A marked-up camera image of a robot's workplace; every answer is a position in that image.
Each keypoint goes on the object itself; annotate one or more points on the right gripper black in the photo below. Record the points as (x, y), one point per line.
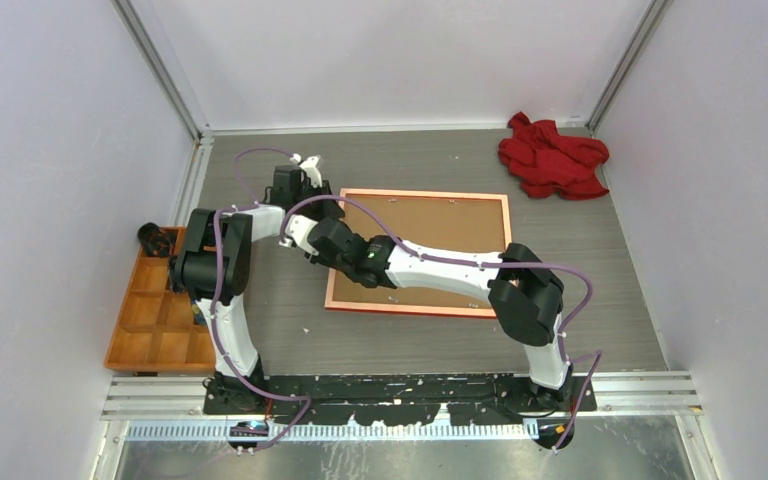
(321, 257)

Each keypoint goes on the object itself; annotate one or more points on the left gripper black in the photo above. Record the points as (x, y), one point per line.
(330, 207)

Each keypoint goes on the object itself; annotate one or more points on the red picture frame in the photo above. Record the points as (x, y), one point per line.
(466, 222)

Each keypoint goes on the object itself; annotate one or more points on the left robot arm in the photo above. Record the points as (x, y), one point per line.
(213, 266)

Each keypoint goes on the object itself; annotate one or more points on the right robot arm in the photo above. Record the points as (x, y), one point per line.
(527, 302)

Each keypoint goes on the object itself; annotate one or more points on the wooden compartment tray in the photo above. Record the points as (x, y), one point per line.
(156, 331)

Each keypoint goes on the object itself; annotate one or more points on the red cloth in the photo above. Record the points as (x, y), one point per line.
(547, 162)

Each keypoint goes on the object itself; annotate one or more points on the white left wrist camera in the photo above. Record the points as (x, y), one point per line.
(310, 166)

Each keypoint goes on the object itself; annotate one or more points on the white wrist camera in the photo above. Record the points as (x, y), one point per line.
(296, 232)
(310, 166)

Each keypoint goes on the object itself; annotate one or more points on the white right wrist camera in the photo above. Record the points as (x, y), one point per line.
(296, 232)

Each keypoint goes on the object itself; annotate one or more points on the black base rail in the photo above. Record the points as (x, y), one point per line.
(394, 400)

